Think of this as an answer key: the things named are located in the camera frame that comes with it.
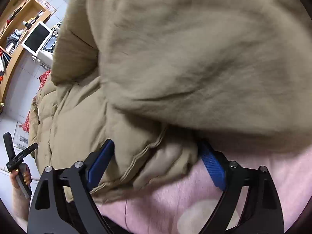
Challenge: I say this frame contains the wall notice paper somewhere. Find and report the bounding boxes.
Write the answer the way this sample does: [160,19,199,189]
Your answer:
[40,0,57,13]

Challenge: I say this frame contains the wooden shelf unit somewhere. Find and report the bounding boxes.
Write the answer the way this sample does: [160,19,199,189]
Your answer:
[0,0,51,108]

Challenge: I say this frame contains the person's left hand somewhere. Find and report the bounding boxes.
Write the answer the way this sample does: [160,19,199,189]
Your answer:
[10,165,33,193]

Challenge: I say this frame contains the person's left forearm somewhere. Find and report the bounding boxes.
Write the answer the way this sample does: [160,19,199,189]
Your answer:
[11,186,31,228]

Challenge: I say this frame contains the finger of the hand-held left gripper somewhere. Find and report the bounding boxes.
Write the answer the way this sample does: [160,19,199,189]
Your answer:
[13,143,39,160]
[3,132,14,161]

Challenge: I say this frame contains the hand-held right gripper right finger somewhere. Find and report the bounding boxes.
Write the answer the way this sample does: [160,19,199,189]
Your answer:
[197,140,285,234]

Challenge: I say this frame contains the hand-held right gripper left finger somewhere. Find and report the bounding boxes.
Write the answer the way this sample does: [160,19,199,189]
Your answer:
[28,139,115,234]

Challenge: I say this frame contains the pink dotted bed sheet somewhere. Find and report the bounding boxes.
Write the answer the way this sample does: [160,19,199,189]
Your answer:
[97,136,312,234]

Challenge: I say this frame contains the white control panel unit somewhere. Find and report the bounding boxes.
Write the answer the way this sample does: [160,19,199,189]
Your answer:
[32,22,64,69]

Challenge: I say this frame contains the red floral pillow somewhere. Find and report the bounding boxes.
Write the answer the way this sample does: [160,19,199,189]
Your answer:
[19,69,52,133]

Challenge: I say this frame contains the white framed monitor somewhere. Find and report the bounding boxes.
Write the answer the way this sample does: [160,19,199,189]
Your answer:
[21,21,53,54]

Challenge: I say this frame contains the tan puffer jacket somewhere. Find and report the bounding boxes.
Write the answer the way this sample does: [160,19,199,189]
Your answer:
[29,0,312,204]

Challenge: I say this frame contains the folded grey clothes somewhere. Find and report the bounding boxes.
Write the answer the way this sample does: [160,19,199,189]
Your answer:
[5,28,25,51]

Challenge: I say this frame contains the white printed paper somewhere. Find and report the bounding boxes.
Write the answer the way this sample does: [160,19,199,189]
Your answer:
[15,122,30,147]

